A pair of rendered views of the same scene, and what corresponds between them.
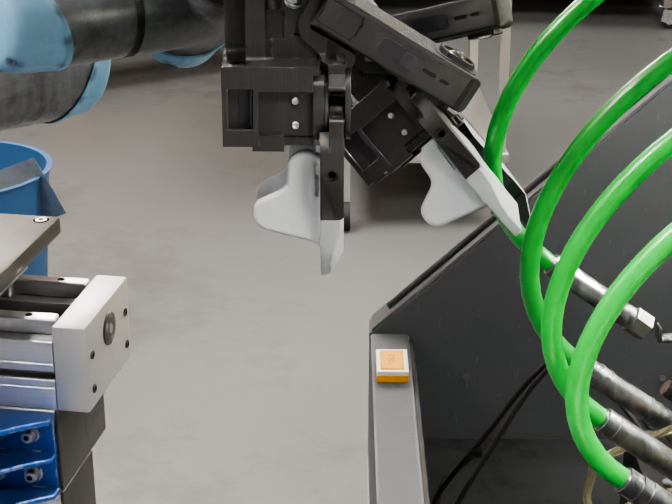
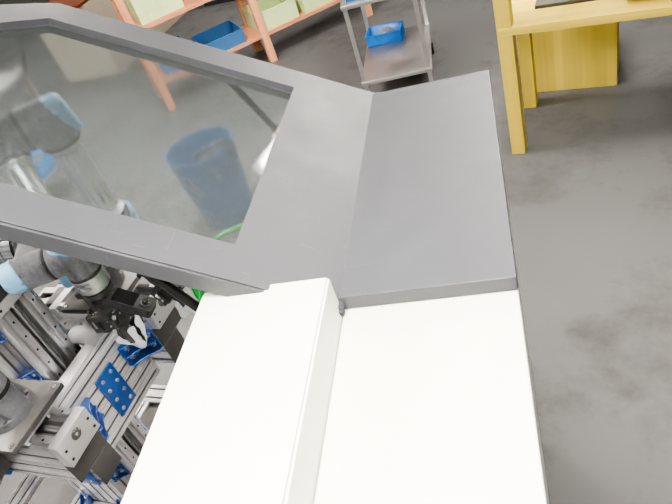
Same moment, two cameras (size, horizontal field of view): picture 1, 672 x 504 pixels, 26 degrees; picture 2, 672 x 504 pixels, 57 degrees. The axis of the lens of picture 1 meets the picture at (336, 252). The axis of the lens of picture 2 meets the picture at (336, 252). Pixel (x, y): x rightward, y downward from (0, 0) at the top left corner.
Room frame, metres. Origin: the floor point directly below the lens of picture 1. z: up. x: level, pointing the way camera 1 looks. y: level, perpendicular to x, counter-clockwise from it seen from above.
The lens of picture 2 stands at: (-0.02, -0.89, 2.17)
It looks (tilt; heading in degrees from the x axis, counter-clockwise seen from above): 38 degrees down; 20
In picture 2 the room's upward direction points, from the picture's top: 21 degrees counter-clockwise
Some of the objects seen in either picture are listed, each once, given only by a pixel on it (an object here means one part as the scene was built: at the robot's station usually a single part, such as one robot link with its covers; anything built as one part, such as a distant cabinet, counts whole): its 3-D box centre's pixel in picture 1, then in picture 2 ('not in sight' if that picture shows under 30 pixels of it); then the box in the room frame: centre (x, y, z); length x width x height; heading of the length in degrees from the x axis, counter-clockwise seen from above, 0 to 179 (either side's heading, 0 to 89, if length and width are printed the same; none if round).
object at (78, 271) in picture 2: not in sight; (71, 254); (0.91, 0.02, 1.50); 0.09 x 0.08 x 0.11; 111
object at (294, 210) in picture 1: (298, 215); (127, 339); (0.90, 0.02, 1.24); 0.06 x 0.03 x 0.09; 90
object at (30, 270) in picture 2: not in sight; (30, 267); (0.89, 0.12, 1.50); 0.11 x 0.11 x 0.08; 21
